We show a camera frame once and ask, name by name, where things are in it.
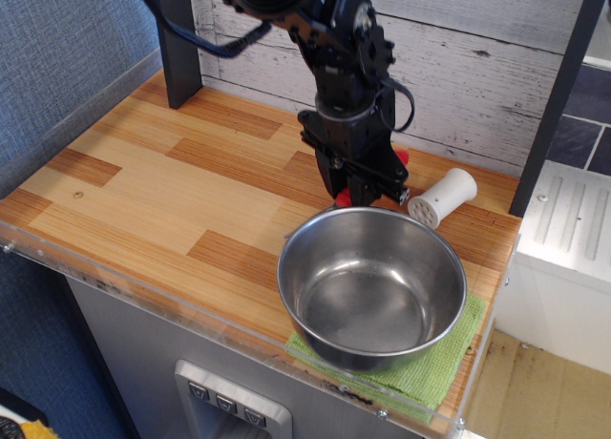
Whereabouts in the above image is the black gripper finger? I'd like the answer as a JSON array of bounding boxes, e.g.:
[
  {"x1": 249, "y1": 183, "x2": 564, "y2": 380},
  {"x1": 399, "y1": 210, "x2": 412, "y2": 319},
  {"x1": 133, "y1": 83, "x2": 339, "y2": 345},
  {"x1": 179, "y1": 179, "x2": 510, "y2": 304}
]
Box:
[
  {"x1": 348, "y1": 172, "x2": 384, "y2": 206},
  {"x1": 315, "y1": 150, "x2": 351, "y2": 199}
]

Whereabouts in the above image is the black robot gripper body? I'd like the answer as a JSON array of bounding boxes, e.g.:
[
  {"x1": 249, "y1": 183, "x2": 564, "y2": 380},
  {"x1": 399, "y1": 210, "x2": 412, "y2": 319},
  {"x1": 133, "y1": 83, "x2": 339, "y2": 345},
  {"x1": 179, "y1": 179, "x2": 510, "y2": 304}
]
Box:
[{"x1": 298, "y1": 110, "x2": 409, "y2": 204}]

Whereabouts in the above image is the red handled metal fork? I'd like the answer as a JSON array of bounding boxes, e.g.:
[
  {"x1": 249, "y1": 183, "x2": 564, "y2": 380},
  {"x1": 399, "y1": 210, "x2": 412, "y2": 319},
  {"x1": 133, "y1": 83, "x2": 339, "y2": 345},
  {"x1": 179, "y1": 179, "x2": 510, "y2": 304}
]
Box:
[{"x1": 284, "y1": 146, "x2": 411, "y2": 238}]

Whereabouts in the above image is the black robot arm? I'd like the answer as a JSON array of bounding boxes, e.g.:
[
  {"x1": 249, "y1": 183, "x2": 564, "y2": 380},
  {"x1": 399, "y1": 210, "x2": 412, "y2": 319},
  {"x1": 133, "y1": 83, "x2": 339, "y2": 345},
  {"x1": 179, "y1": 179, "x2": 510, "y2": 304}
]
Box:
[{"x1": 222, "y1": 0, "x2": 412, "y2": 206}]

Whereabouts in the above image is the stainless steel pot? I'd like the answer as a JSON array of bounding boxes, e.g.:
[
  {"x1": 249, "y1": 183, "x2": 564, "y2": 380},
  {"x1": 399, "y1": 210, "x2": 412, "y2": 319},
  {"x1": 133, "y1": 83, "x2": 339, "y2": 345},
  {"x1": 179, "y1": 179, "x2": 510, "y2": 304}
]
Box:
[{"x1": 276, "y1": 207, "x2": 468, "y2": 372}]

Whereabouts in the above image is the white salt shaker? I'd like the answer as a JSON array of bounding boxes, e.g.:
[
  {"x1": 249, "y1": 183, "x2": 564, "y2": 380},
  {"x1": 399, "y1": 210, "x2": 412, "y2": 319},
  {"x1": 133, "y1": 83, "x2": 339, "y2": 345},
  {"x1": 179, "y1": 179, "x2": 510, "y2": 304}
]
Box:
[{"x1": 408, "y1": 168, "x2": 477, "y2": 229}]

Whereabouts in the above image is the clear acrylic edge guard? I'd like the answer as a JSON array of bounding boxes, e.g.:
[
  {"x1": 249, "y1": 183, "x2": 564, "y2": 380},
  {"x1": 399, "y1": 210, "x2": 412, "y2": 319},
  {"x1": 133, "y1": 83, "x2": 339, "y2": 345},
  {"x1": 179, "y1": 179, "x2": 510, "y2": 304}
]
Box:
[{"x1": 1, "y1": 223, "x2": 494, "y2": 438}]

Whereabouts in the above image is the green cloth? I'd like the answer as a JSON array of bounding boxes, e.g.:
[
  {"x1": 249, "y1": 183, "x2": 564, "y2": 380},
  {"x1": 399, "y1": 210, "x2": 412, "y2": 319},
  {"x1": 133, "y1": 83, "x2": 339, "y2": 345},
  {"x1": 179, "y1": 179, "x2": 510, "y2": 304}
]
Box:
[{"x1": 286, "y1": 294, "x2": 486, "y2": 410}]

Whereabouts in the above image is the white ridged sink unit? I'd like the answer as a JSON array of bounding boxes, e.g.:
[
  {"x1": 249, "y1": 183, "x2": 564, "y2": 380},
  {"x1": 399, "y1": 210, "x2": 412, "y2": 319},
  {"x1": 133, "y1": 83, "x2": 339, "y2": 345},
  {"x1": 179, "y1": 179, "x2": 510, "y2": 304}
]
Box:
[{"x1": 495, "y1": 161, "x2": 610, "y2": 373}]

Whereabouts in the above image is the silver dispenser button panel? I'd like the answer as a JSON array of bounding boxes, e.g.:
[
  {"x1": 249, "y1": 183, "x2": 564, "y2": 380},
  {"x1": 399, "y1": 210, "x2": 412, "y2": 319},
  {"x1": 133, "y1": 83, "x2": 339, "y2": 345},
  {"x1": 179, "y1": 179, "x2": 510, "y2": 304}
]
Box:
[{"x1": 174, "y1": 360, "x2": 293, "y2": 438}]

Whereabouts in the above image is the yellow object in corner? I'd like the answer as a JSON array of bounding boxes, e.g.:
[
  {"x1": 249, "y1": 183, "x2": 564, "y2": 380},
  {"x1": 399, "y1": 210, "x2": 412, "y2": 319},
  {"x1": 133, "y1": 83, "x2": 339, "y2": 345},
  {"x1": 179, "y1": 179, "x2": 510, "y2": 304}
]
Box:
[{"x1": 1, "y1": 417, "x2": 59, "y2": 439}]

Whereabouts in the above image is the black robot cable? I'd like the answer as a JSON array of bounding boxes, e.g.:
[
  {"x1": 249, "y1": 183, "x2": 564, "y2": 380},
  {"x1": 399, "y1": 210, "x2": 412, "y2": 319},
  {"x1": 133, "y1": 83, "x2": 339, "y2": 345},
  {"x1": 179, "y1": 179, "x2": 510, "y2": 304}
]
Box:
[{"x1": 133, "y1": 0, "x2": 415, "y2": 134}]

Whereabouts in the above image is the dark grey left post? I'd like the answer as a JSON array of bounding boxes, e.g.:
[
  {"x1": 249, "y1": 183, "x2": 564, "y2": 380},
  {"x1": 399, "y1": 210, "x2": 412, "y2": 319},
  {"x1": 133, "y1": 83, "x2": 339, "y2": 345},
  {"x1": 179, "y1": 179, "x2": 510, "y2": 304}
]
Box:
[{"x1": 155, "y1": 0, "x2": 202, "y2": 109}]

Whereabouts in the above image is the dark grey post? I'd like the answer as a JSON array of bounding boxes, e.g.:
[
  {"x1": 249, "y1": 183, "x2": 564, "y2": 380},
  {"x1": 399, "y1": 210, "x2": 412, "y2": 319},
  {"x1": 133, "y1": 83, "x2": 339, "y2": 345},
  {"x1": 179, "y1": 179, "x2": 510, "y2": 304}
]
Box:
[
  {"x1": 509, "y1": 0, "x2": 604, "y2": 218},
  {"x1": 155, "y1": 0, "x2": 202, "y2": 109}
]

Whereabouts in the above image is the dark grey right post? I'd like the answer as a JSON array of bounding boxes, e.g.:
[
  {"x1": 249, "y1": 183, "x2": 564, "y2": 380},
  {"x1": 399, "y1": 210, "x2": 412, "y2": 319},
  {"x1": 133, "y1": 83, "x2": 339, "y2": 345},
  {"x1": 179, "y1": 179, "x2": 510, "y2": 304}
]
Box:
[{"x1": 509, "y1": 0, "x2": 604, "y2": 218}]

